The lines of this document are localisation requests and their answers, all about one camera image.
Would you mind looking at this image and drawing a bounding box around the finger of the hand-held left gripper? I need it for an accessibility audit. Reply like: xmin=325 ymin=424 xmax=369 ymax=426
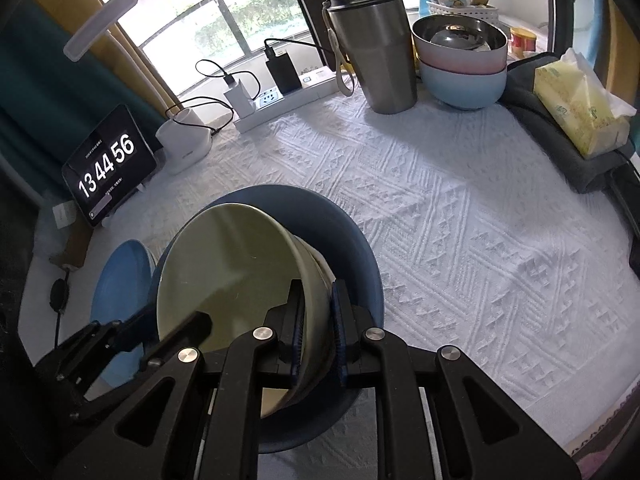
xmin=37 ymin=310 xmax=153 ymax=377
xmin=70 ymin=311 xmax=213 ymax=423

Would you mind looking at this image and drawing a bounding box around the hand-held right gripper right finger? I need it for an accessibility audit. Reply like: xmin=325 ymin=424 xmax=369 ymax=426
xmin=330 ymin=280 xmax=583 ymax=480

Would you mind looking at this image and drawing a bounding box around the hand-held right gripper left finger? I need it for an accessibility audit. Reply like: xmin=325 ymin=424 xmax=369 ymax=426
xmin=52 ymin=280 xmax=308 ymax=480

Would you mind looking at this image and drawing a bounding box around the light blue oval plate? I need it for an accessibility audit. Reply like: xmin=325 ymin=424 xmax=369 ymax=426
xmin=90 ymin=239 xmax=157 ymax=391

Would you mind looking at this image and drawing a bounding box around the pale green bowl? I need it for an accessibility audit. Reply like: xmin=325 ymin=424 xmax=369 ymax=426
xmin=156 ymin=202 xmax=337 ymax=418

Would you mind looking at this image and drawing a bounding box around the large blue bowl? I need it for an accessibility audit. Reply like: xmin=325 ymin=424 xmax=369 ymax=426
xmin=150 ymin=185 xmax=386 ymax=453

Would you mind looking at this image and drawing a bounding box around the black round puck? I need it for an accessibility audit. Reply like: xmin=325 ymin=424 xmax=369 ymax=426
xmin=47 ymin=277 xmax=71 ymax=313

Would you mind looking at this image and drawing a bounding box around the white paper card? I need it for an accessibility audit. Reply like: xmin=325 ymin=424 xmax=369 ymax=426
xmin=52 ymin=201 xmax=76 ymax=228

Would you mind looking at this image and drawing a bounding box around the black tablet with clock display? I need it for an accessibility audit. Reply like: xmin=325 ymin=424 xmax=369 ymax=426
xmin=61 ymin=104 xmax=158 ymax=228

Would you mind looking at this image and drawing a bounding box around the white desk lamp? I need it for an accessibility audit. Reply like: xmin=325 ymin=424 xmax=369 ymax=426
xmin=63 ymin=0 xmax=213 ymax=176

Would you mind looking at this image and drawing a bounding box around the white charger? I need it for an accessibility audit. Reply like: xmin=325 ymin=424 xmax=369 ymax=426
xmin=223 ymin=79 xmax=257 ymax=115

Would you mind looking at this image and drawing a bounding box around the teal curtain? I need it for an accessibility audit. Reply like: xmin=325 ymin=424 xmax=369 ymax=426
xmin=0 ymin=0 xmax=166 ymax=196

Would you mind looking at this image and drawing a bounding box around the black charger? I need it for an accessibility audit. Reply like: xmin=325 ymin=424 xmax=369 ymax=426
xmin=264 ymin=50 xmax=301 ymax=93

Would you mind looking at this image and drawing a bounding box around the small light blue bowl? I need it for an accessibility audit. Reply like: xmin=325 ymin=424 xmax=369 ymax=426
xmin=419 ymin=57 xmax=507 ymax=111

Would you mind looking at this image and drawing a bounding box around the small pink bowl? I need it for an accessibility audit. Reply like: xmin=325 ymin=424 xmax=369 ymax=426
xmin=414 ymin=40 xmax=508 ymax=75

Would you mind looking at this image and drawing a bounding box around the stainless steel bowl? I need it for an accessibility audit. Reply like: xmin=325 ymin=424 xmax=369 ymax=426
xmin=411 ymin=14 xmax=508 ymax=56

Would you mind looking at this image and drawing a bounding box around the black flat device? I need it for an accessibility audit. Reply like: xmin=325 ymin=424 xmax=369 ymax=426
xmin=607 ymin=162 xmax=640 ymax=241

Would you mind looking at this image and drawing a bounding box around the yellow tissue pack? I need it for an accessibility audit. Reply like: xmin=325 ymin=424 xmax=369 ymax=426
xmin=532 ymin=47 xmax=637 ymax=157

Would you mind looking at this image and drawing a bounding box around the small red can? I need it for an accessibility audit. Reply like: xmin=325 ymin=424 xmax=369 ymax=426
xmin=509 ymin=27 xmax=537 ymax=56

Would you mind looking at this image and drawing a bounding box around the white plastic basket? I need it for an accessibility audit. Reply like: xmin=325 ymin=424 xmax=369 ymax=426
xmin=426 ymin=0 xmax=501 ymax=21

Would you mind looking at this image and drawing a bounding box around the black lamp cable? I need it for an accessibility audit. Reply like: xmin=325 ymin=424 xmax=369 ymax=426
xmin=165 ymin=97 xmax=236 ymax=136

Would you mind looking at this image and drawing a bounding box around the black charger cable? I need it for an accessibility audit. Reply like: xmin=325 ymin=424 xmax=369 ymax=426
xmin=263 ymin=37 xmax=336 ymax=61
xmin=195 ymin=59 xmax=236 ymax=92

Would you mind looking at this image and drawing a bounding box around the dark sliding door frame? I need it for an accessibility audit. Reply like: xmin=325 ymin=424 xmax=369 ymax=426
xmin=277 ymin=0 xmax=341 ymax=68
xmin=547 ymin=0 xmax=573 ymax=53

